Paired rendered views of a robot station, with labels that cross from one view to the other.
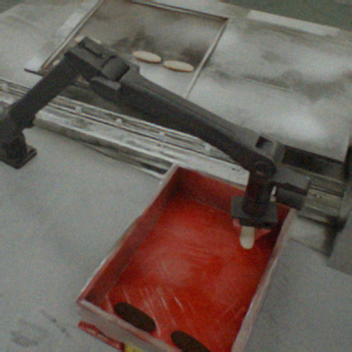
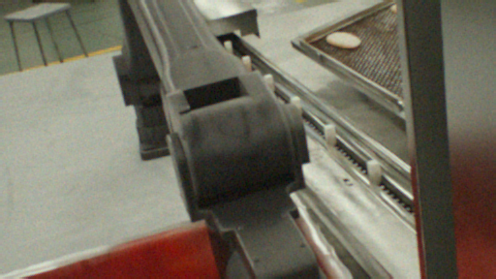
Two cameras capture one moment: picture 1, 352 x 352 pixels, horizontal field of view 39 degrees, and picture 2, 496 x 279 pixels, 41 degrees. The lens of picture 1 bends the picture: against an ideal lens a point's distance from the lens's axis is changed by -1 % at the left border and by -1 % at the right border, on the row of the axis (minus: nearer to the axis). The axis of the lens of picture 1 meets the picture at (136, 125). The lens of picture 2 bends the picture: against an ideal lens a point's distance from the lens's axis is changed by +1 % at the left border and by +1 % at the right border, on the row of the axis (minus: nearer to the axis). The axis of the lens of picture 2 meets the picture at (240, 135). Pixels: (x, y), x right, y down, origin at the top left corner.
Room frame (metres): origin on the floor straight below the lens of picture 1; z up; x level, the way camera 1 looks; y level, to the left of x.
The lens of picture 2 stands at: (0.53, -0.60, 1.29)
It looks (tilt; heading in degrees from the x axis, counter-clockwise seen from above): 24 degrees down; 54
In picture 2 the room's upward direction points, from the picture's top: 11 degrees counter-clockwise
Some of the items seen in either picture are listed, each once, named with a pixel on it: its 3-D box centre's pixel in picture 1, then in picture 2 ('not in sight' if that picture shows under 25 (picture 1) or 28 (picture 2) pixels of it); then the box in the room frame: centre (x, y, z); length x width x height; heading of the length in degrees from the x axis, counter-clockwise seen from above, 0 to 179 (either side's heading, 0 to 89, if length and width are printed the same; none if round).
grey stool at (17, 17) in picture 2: not in sight; (47, 43); (2.26, 3.72, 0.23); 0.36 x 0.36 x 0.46; 10
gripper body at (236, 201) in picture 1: (255, 203); not in sight; (0.76, -0.27, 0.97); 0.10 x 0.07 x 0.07; 81
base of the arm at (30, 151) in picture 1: (11, 143); (159, 121); (1.06, 0.35, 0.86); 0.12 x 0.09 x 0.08; 59
